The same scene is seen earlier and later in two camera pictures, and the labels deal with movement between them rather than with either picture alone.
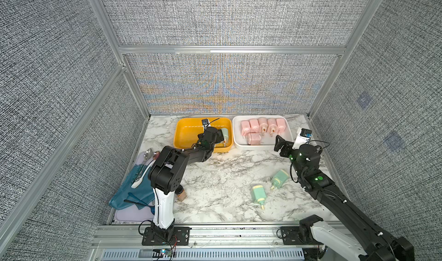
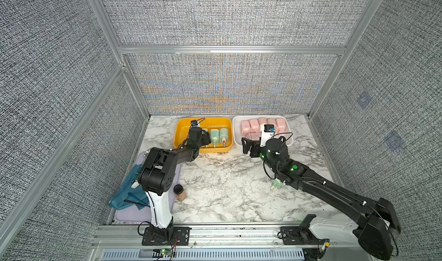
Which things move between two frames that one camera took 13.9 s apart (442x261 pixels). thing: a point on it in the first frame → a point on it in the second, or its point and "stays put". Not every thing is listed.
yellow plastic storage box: (187, 129) stays put
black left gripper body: (217, 139) → (205, 139)
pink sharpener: (245, 128) stays put
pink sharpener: (255, 139) stays put
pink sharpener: (255, 125) stays put
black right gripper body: (289, 153) → (258, 152)
